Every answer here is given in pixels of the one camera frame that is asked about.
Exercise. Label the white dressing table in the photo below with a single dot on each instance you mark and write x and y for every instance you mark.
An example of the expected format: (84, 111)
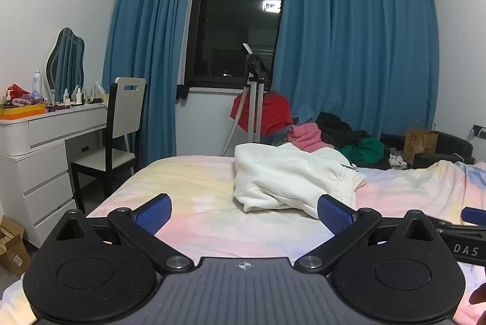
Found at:
(41, 165)

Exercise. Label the white pants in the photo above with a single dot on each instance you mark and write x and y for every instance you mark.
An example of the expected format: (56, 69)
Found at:
(281, 173)

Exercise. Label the bed with pastel sheet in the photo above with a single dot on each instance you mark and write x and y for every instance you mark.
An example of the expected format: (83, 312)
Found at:
(197, 188)

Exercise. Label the white and black chair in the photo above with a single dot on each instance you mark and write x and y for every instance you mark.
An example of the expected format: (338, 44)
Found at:
(123, 120)

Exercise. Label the pile of clothes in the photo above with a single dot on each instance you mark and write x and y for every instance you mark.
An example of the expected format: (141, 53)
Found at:
(338, 129)

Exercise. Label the black sofa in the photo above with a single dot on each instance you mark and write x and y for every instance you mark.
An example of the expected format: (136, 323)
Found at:
(453, 144)

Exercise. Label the red pouch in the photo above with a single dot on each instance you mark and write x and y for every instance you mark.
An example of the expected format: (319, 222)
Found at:
(18, 90)

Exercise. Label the blue curtain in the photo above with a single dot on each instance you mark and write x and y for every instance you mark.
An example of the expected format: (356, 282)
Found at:
(148, 44)
(353, 44)

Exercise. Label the cardboard box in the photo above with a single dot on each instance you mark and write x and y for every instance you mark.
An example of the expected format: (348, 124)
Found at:
(13, 253)

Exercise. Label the small cosmetic bottle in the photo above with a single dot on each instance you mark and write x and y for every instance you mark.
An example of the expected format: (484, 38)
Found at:
(79, 97)
(67, 99)

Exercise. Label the white patterned cloth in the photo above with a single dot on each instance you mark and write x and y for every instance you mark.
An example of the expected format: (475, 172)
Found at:
(396, 161)

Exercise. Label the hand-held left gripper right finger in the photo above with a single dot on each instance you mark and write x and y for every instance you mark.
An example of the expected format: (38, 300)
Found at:
(334, 215)

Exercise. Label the dark window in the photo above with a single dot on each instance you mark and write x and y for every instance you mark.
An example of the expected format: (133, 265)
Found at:
(231, 25)

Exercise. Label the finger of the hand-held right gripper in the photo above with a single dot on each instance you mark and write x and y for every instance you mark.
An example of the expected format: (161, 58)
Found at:
(475, 215)

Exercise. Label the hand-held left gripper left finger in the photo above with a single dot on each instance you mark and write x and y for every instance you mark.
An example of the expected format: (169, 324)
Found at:
(153, 214)

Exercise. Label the pink garment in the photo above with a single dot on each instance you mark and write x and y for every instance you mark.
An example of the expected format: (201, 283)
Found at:
(307, 137)

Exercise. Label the white spray can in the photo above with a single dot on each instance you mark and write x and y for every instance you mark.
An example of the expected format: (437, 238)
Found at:
(37, 85)

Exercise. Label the orange box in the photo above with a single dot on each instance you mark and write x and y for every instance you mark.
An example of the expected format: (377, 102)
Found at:
(22, 112)

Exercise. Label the red garment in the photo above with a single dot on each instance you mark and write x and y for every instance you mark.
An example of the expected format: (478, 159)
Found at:
(277, 112)

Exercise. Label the wavy vanity mirror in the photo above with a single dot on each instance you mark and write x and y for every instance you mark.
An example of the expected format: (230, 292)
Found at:
(68, 63)

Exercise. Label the garment steamer stand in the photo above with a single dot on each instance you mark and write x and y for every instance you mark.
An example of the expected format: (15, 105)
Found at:
(253, 101)

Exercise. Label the brown paper bag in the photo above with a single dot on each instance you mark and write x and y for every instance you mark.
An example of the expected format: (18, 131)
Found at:
(419, 146)

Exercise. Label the green garment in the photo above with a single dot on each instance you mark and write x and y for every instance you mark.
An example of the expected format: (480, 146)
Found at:
(364, 152)

